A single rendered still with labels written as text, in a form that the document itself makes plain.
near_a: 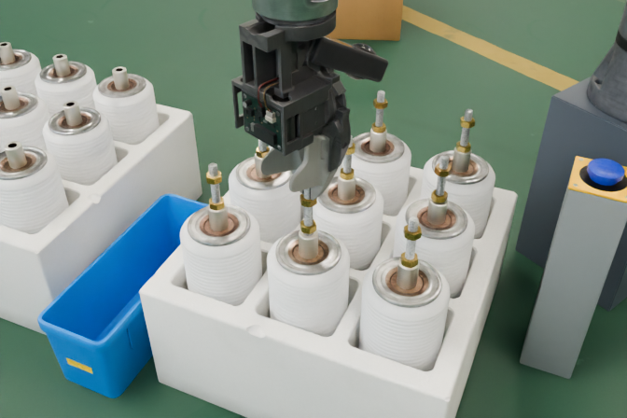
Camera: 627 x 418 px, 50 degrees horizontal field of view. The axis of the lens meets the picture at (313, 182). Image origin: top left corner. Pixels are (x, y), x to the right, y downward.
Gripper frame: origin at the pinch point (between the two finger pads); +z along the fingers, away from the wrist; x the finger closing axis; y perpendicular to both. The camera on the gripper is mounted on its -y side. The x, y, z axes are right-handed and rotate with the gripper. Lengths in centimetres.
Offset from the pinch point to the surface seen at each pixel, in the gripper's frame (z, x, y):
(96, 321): 31.6, -28.5, 16.2
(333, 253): 9.4, 2.3, -0.9
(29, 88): 13, -67, 3
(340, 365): 17.2, 9.5, 5.4
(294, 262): 9.3, 0.3, 3.4
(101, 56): 35, -110, -33
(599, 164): 1.8, 19.3, -27.4
